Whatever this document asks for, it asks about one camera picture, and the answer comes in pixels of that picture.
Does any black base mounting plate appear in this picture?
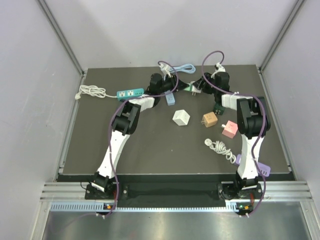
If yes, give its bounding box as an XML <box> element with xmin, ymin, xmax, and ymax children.
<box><xmin>84</xmin><ymin>181</ymin><xmax>265</xmax><ymax>201</ymax></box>

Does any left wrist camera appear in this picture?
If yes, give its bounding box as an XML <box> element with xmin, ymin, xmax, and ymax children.
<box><xmin>159</xmin><ymin>63</ymin><xmax>172</xmax><ymax>77</ymax></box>

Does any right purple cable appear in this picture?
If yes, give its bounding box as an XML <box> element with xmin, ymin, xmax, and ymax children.
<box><xmin>201</xmin><ymin>51</ymin><xmax>267</xmax><ymax>218</ymax></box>

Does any left aluminium frame post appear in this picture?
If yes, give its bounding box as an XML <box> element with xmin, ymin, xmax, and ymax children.
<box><xmin>36</xmin><ymin>0</ymin><xmax>85</xmax><ymax>76</ymax></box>

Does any pink cube plug adapter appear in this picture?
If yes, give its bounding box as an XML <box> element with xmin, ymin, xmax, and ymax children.
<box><xmin>221</xmin><ymin>120</ymin><xmax>238</xmax><ymax>139</ymax></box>

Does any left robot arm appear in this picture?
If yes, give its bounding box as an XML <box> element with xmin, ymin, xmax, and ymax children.
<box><xmin>90</xmin><ymin>70</ymin><xmax>184</xmax><ymax>199</ymax></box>

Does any slotted cable duct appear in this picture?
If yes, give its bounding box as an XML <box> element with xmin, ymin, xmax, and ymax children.
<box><xmin>50</xmin><ymin>202</ymin><xmax>244</xmax><ymax>213</ymax></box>

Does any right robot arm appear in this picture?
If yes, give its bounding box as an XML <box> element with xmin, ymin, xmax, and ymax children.
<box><xmin>192</xmin><ymin>71</ymin><xmax>271</xmax><ymax>199</ymax></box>

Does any orange cube adapter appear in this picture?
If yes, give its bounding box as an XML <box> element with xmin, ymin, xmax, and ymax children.
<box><xmin>201</xmin><ymin>111</ymin><xmax>218</xmax><ymax>128</ymax></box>

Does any purple power strip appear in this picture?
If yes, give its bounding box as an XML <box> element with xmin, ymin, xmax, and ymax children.
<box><xmin>234</xmin><ymin>154</ymin><xmax>271</xmax><ymax>177</ymax></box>

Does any teal power strip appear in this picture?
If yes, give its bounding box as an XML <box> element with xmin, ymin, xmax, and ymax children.
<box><xmin>116</xmin><ymin>88</ymin><xmax>145</xmax><ymax>101</ymax></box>

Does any small green cube adapter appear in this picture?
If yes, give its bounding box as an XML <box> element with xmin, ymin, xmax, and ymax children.
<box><xmin>183</xmin><ymin>83</ymin><xmax>192</xmax><ymax>92</ymax></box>

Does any purple cable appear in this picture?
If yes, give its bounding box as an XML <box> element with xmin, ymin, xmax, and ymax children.
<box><xmin>107</xmin><ymin>59</ymin><xmax>179</xmax><ymax>218</ymax></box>
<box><xmin>201</xmin><ymin>51</ymin><xmax>267</xmax><ymax>218</ymax></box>

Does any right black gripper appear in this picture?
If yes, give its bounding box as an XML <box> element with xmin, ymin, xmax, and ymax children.
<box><xmin>194</xmin><ymin>72</ymin><xmax>220</xmax><ymax>95</ymax></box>

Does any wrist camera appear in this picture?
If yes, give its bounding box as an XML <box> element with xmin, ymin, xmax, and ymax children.
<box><xmin>211</xmin><ymin>62</ymin><xmax>226</xmax><ymax>78</ymax></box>
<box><xmin>159</xmin><ymin>63</ymin><xmax>172</xmax><ymax>77</ymax></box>

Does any white cube adapter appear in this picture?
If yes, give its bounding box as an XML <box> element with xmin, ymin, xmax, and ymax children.
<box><xmin>190</xmin><ymin>81</ymin><xmax>202</xmax><ymax>96</ymax></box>
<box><xmin>172</xmin><ymin>109</ymin><xmax>190</xmax><ymax>126</ymax></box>

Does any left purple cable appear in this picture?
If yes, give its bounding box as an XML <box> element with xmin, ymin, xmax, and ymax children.
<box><xmin>107</xmin><ymin>59</ymin><xmax>179</xmax><ymax>218</ymax></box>

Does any right aluminium frame post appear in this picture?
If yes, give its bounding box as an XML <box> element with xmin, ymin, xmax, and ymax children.
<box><xmin>258</xmin><ymin>0</ymin><xmax>306</xmax><ymax>73</ymax></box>

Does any light blue power strip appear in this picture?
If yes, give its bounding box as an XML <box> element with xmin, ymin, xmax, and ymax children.
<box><xmin>165</xmin><ymin>91</ymin><xmax>176</xmax><ymax>106</ymax></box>

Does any aluminium frame post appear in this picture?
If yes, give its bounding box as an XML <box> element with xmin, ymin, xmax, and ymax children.
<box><xmin>258</xmin><ymin>0</ymin><xmax>306</xmax><ymax>73</ymax></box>
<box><xmin>36</xmin><ymin>0</ymin><xmax>85</xmax><ymax>76</ymax></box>

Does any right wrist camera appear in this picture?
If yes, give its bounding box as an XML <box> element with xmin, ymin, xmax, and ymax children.
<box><xmin>211</xmin><ymin>62</ymin><xmax>226</xmax><ymax>78</ymax></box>

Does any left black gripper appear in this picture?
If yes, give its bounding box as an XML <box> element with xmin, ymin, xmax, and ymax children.
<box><xmin>158</xmin><ymin>73</ymin><xmax>189</xmax><ymax>94</ymax></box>

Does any dark green cube adapter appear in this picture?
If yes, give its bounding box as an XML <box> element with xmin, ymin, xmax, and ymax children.
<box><xmin>213</xmin><ymin>102</ymin><xmax>225</xmax><ymax>116</ymax></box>

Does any front aluminium rail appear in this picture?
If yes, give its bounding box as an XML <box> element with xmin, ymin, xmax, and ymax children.
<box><xmin>40</xmin><ymin>181</ymin><xmax>313</xmax><ymax>202</ymax></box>

